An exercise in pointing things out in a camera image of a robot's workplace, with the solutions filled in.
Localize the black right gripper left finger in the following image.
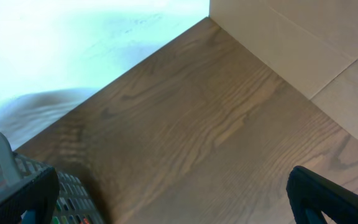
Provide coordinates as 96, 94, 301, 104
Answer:
0, 167, 59, 223

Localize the grey plastic basket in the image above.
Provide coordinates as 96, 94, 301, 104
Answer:
0, 132, 104, 224

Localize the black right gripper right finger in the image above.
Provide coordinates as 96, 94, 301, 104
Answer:
286, 166, 358, 224

